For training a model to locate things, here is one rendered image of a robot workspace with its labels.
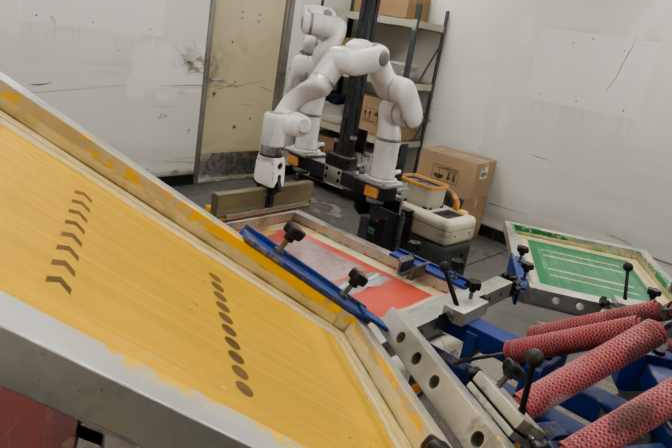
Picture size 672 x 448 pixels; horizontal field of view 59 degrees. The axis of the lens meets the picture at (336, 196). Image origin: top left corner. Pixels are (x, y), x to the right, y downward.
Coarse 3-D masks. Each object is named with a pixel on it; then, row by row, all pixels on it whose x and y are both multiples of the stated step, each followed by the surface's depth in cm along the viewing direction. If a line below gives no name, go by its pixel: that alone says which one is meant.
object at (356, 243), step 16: (240, 224) 200; (256, 224) 206; (272, 224) 212; (304, 224) 216; (320, 224) 210; (336, 240) 206; (352, 240) 201; (368, 256) 197; (384, 256) 193; (448, 288) 177
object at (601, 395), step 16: (656, 352) 143; (528, 368) 127; (544, 368) 126; (624, 368) 144; (640, 368) 143; (656, 368) 140; (624, 384) 145; (640, 384) 144; (656, 384) 134; (576, 400) 126; (592, 400) 123; (608, 400) 123; (624, 400) 124; (592, 416) 124; (560, 432) 104
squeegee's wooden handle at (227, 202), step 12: (216, 192) 176; (228, 192) 178; (240, 192) 180; (252, 192) 184; (264, 192) 188; (288, 192) 196; (300, 192) 200; (216, 204) 175; (228, 204) 178; (240, 204) 182; (252, 204) 185; (264, 204) 189; (276, 204) 193; (216, 216) 176
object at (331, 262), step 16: (272, 240) 197; (304, 240) 202; (304, 256) 188; (320, 256) 190; (336, 256) 193; (352, 256) 195; (320, 272) 178; (336, 272) 180; (384, 272) 186; (368, 288) 173; (384, 288) 175; (400, 288) 176; (416, 288) 178; (384, 304) 164; (400, 304) 166
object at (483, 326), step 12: (468, 324) 142; (480, 324) 142; (492, 324) 143; (456, 336) 144; (480, 336) 140; (492, 336) 138; (504, 336) 138; (516, 336) 139; (480, 348) 140; (492, 348) 138
